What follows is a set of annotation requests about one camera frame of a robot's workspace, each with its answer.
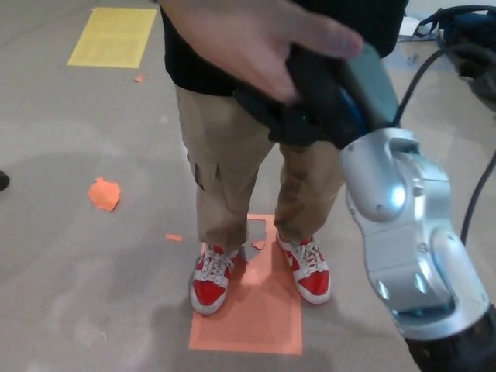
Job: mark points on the person's right hand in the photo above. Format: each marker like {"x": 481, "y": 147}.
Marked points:
{"x": 248, "y": 35}

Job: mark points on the robot right black hand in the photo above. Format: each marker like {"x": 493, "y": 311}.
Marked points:
{"x": 317, "y": 104}

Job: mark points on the robot right silver arm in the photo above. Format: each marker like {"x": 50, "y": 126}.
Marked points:
{"x": 407, "y": 232}

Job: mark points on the person's left red white sneaker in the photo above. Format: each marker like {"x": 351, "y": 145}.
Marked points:
{"x": 312, "y": 283}

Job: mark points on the person's red white sneaker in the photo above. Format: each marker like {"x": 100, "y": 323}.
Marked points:
{"x": 209, "y": 288}
{"x": 312, "y": 283}

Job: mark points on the person's right red white sneaker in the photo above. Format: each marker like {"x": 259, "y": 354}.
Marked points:
{"x": 209, "y": 288}

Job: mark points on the black t-shirt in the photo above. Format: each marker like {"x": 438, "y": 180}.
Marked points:
{"x": 190, "y": 69}

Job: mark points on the small orange paper scrap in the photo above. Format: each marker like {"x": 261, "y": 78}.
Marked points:
{"x": 174, "y": 237}
{"x": 139, "y": 78}

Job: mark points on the white paper sheet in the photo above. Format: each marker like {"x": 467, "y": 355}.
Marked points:
{"x": 407, "y": 27}

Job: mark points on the yellow rectangular floor sheet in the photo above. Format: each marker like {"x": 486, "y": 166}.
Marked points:
{"x": 112, "y": 36}

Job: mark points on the torn orange paper scrap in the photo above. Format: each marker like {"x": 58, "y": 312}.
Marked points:
{"x": 258, "y": 245}

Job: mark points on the grey bag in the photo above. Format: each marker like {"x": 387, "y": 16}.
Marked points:
{"x": 486, "y": 87}

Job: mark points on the dark blue backpack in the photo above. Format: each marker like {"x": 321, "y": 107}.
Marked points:
{"x": 469, "y": 27}

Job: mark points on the crumpled orange paper piece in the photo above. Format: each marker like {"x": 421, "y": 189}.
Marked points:
{"x": 104, "y": 194}

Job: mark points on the orange rectangular floor sheet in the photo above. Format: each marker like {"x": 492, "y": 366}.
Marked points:
{"x": 255, "y": 321}

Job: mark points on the black shoe tip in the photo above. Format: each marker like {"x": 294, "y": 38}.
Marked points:
{"x": 3, "y": 181}

